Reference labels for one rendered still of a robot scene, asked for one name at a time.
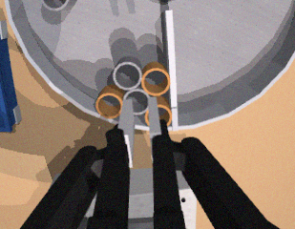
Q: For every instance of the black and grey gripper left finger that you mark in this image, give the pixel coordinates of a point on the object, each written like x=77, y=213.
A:
x=67, y=201

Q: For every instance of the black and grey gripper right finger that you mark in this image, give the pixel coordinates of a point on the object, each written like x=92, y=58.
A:
x=221, y=198

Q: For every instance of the blue crate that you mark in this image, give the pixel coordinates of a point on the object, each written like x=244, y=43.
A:
x=9, y=109

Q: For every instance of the bronze bushing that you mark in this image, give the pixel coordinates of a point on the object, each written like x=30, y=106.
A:
x=163, y=103
x=155, y=89
x=106, y=110

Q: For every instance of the grey metal bushing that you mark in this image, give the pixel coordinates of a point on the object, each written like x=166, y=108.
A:
x=50, y=5
x=127, y=84
x=140, y=107

